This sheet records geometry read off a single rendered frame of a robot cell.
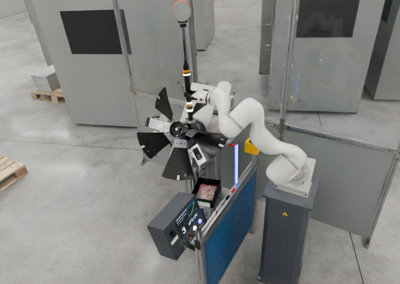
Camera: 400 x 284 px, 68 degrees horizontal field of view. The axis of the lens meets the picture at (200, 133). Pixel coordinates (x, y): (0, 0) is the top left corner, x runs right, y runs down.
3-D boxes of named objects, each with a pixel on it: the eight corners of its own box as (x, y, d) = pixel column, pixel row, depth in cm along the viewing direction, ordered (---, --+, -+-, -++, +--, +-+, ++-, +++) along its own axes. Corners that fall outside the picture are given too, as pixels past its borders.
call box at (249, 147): (252, 143, 234) (253, 131, 229) (264, 146, 230) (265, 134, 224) (244, 153, 223) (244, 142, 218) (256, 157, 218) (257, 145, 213)
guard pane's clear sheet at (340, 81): (134, 90, 331) (114, -10, 278) (397, 147, 213) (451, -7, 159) (133, 90, 330) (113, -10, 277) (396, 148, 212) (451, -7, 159)
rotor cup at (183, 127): (174, 139, 224) (165, 136, 213) (180, 121, 225) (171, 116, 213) (190, 143, 217) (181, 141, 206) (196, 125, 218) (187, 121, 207)
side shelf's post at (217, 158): (218, 198, 320) (215, 133, 276) (221, 199, 319) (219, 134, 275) (216, 200, 318) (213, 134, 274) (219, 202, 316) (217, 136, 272)
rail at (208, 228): (254, 164, 241) (254, 156, 237) (258, 165, 239) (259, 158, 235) (194, 247, 178) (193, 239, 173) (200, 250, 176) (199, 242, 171)
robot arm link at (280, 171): (306, 168, 169) (303, 162, 148) (282, 190, 171) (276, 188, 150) (290, 153, 174) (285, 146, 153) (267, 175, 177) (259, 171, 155)
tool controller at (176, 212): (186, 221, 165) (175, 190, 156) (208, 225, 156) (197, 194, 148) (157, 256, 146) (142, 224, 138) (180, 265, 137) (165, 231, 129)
